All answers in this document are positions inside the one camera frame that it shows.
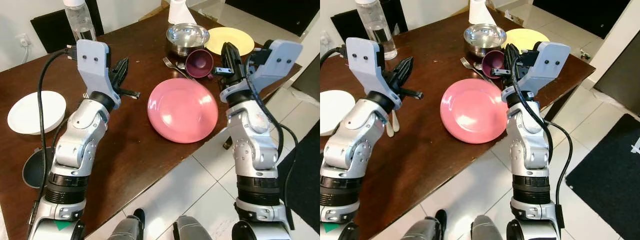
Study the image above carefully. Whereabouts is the purple cup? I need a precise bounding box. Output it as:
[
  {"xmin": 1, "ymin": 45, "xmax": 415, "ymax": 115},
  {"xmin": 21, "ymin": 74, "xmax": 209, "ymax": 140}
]
[
  {"xmin": 481, "ymin": 50, "xmax": 507, "ymax": 80},
  {"xmin": 185, "ymin": 49, "xmax": 215, "ymax": 80}
]

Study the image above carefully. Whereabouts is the yellow plate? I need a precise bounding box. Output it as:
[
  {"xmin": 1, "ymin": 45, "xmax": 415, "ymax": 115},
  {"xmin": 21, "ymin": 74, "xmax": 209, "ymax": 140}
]
[
  {"xmin": 204, "ymin": 27, "xmax": 256, "ymax": 57},
  {"xmin": 501, "ymin": 28, "xmax": 551, "ymax": 54}
]

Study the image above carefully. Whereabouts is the stainless steel bowl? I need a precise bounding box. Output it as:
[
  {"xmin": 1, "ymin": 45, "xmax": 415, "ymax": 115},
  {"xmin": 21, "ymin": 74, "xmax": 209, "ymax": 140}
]
[
  {"xmin": 463, "ymin": 23, "xmax": 508, "ymax": 57},
  {"xmin": 165, "ymin": 22, "xmax": 211, "ymax": 57}
]

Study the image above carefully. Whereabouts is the silver fork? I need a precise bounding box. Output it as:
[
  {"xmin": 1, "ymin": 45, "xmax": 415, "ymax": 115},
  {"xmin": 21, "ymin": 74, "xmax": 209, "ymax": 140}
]
[
  {"xmin": 162, "ymin": 56, "xmax": 195, "ymax": 81},
  {"xmin": 459, "ymin": 56, "xmax": 490, "ymax": 81}
]

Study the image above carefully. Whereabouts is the clear plastic water bottle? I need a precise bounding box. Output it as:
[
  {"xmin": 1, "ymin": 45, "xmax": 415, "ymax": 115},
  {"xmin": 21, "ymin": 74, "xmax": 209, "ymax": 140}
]
[
  {"xmin": 354, "ymin": 0, "xmax": 399, "ymax": 61},
  {"xmin": 63, "ymin": 0, "xmax": 98, "ymax": 42}
]

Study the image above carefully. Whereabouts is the white paper roll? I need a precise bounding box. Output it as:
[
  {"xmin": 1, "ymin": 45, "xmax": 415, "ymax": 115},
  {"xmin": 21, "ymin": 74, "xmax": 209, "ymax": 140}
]
[
  {"xmin": 468, "ymin": 0, "xmax": 496, "ymax": 26},
  {"xmin": 167, "ymin": 0, "xmax": 197, "ymax": 26}
]

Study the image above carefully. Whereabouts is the pink plate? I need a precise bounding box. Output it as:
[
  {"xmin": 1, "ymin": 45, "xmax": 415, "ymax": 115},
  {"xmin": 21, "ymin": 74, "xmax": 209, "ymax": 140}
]
[
  {"xmin": 440, "ymin": 78, "xmax": 511, "ymax": 145},
  {"xmin": 147, "ymin": 77, "xmax": 220, "ymax": 145}
]

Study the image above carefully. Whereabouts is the large black rug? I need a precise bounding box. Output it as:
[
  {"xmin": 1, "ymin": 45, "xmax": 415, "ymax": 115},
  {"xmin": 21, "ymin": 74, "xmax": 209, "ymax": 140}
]
[
  {"xmin": 532, "ymin": 0, "xmax": 632, "ymax": 40},
  {"xmin": 224, "ymin": 0, "xmax": 321, "ymax": 38}
]

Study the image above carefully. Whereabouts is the black chair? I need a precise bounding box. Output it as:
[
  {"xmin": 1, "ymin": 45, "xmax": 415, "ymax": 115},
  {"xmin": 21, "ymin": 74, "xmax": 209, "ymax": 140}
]
[
  {"xmin": 30, "ymin": 0, "xmax": 105, "ymax": 54},
  {"xmin": 330, "ymin": 0, "xmax": 409, "ymax": 44}
]

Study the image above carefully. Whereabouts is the dark grey cabinet panel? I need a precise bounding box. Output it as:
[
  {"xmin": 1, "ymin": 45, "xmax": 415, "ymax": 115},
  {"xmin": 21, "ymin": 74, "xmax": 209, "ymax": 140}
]
[
  {"xmin": 592, "ymin": 42, "xmax": 640, "ymax": 117},
  {"xmin": 289, "ymin": 52, "xmax": 321, "ymax": 104}
]

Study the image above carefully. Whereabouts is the white plate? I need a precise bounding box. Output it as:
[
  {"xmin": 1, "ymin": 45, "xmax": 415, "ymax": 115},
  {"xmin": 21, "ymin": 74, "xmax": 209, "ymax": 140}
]
[
  {"xmin": 320, "ymin": 89, "xmax": 349, "ymax": 137},
  {"xmin": 7, "ymin": 90, "xmax": 67, "ymax": 136}
]

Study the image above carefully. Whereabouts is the black floor mat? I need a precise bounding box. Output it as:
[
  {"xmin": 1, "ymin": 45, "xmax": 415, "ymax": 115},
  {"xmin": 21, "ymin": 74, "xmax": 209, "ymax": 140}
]
[
  {"xmin": 276, "ymin": 119, "xmax": 321, "ymax": 235},
  {"xmin": 564, "ymin": 113, "xmax": 640, "ymax": 240}
]

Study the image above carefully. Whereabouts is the silver left robot leg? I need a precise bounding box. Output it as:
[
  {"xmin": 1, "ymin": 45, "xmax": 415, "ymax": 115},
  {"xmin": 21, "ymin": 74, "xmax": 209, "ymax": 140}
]
[
  {"xmin": 400, "ymin": 209, "xmax": 448, "ymax": 240},
  {"xmin": 107, "ymin": 208, "xmax": 146, "ymax": 240}
]

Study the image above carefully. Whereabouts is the silver robot leg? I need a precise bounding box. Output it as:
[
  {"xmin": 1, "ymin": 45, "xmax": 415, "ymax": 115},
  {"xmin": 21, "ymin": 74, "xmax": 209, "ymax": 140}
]
[
  {"xmin": 172, "ymin": 214, "xmax": 214, "ymax": 240},
  {"xmin": 107, "ymin": 208, "xmax": 146, "ymax": 240},
  {"xmin": 469, "ymin": 214, "xmax": 509, "ymax": 240},
  {"xmin": 400, "ymin": 209, "xmax": 448, "ymax": 240}
]

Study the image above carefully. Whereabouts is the silver right robot leg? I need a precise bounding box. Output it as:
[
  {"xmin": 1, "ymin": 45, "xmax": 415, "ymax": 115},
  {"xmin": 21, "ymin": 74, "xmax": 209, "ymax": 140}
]
[
  {"xmin": 469, "ymin": 214, "xmax": 509, "ymax": 240},
  {"xmin": 172, "ymin": 214, "xmax": 214, "ymax": 240}
]

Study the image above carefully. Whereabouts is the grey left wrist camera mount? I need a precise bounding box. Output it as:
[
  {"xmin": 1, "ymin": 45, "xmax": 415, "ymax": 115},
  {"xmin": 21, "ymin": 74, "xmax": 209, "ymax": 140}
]
[
  {"xmin": 75, "ymin": 39, "xmax": 124, "ymax": 109},
  {"xmin": 345, "ymin": 37, "xmax": 404, "ymax": 111}
]

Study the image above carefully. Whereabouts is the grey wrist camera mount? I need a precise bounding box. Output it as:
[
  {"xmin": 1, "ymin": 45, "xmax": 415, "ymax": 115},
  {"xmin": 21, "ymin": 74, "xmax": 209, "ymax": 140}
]
[
  {"xmin": 219, "ymin": 39, "xmax": 304, "ymax": 106},
  {"xmin": 501, "ymin": 41, "xmax": 572, "ymax": 100},
  {"xmin": 345, "ymin": 37, "xmax": 404, "ymax": 111},
  {"xmin": 75, "ymin": 39, "xmax": 124, "ymax": 109}
]

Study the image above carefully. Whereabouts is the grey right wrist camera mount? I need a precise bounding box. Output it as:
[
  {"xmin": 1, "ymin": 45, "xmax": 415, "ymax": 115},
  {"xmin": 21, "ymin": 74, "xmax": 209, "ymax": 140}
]
[
  {"xmin": 501, "ymin": 41, "xmax": 572, "ymax": 100},
  {"xmin": 219, "ymin": 39, "xmax": 304, "ymax": 106}
]

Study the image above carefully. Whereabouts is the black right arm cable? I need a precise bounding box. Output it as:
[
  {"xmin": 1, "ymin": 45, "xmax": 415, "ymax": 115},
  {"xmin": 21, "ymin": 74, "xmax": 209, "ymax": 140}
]
[
  {"xmin": 244, "ymin": 49, "xmax": 301, "ymax": 231},
  {"xmin": 509, "ymin": 47, "xmax": 574, "ymax": 230}
]

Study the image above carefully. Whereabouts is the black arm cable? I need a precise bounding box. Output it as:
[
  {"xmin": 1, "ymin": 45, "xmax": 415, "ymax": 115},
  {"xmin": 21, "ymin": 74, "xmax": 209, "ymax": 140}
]
[
  {"xmin": 320, "ymin": 44, "xmax": 349, "ymax": 69},
  {"xmin": 29, "ymin": 46, "xmax": 77, "ymax": 223},
  {"xmin": 509, "ymin": 47, "xmax": 574, "ymax": 230},
  {"xmin": 244, "ymin": 49, "xmax": 301, "ymax": 231}
]

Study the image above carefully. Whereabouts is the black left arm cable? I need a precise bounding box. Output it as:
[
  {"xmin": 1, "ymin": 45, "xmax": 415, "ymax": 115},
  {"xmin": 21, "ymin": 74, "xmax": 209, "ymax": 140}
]
[
  {"xmin": 320, "ymin": 44, "xmax": 349, "ymax": 69},
  {"xmin": 29, "ymin": 46, "xmax": 77, "ymax": 223}
]

